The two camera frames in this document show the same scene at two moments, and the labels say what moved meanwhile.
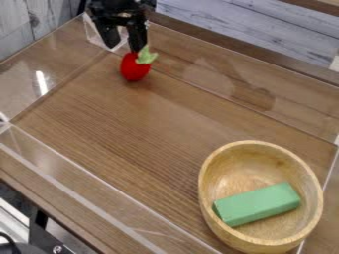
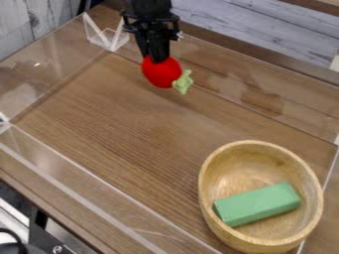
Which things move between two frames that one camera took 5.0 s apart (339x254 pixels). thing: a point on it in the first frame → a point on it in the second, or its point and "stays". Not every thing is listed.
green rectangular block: [257, 204] stays
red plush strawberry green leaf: [135, 63] → [185, 81]
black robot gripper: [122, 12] → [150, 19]
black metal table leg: [42, 219] stays
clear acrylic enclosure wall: [101, 152] stays
